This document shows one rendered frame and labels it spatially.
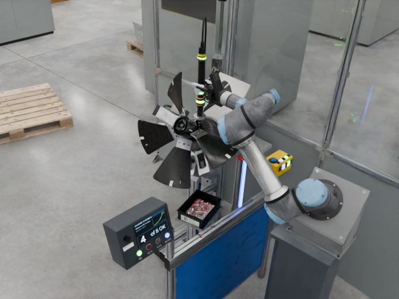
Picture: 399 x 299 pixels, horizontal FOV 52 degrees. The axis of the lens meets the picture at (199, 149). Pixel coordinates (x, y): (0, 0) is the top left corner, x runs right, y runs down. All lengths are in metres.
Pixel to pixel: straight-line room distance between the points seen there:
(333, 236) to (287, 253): 0.26
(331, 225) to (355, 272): 1.20
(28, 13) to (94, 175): 4.28
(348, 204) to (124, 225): 0.98
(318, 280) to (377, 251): 0.90
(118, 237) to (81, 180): 2.39
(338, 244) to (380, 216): 0.85
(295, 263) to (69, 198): 2.34
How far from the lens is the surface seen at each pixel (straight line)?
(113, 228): 1.67
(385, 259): 2.93
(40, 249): 3.45
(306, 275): 2.09
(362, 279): 3.12
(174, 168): 2.36
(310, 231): 1.98
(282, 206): 1.77
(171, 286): 2.21
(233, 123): 1.68
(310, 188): 1.75
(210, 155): 2.22
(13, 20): 7.67
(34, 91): 5.50
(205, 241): 2.19
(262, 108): 1.69
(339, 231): 1.94
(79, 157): 4.34
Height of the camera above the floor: 2.41
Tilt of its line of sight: 34 degrees down
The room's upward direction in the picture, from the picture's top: 2 degrees clockwise
